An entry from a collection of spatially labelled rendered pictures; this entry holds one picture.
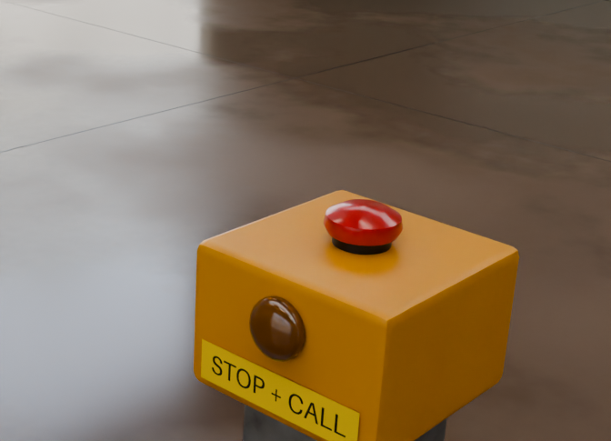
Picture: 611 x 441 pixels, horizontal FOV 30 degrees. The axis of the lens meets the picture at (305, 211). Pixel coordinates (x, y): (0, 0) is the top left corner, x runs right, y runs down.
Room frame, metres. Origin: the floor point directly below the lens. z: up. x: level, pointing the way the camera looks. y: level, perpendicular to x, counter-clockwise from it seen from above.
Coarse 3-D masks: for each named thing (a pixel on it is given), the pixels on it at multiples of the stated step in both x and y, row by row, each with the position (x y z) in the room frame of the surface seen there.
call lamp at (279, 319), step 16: (256, 304) 0.48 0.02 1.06; (272, 304) 0.47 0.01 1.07; (288, 304) 0.47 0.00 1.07; (256, 320) 0.48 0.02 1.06; (272, 320) 0.47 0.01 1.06; (288, 320) 0.47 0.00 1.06; (256, 336) 0.47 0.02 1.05; (272, 336) 0.47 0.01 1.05; (288, 336) 0.47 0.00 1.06; (304, 336) 0.47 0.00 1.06; (272, 352) 0.47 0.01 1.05; (288, 352) 0.47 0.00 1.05
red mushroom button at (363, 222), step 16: (336, 208) 0.53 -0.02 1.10; (352, 208) 0.52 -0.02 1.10; (368, 208) 0.52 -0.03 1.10; (384, 208) 0.53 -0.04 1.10; (336, 224) 0.51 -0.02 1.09; (352, 224) 0.51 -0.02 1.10; (368, 224) 0.51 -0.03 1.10; (384, 224) 0.51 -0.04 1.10; (400, 224) 0.52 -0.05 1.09; (352, 240) 0.51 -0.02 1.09; (368, 240) 0.51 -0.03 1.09; (384, 240) 0.51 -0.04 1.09
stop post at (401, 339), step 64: (256, 256) 0.50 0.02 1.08; (320, 256) 0.51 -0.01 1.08; (384, 256) 0.51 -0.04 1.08; (448, 256) 0.52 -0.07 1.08; (512, 256) 0.53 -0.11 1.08; (320, 320) 0.47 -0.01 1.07; (384, 320) 0.45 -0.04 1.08; (448, 320) 0.48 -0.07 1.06; (256, 384) 0.49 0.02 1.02; (320, 384) 0.46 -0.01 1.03; (384, 384) 0.45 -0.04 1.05; (448, 384) 0.49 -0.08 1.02
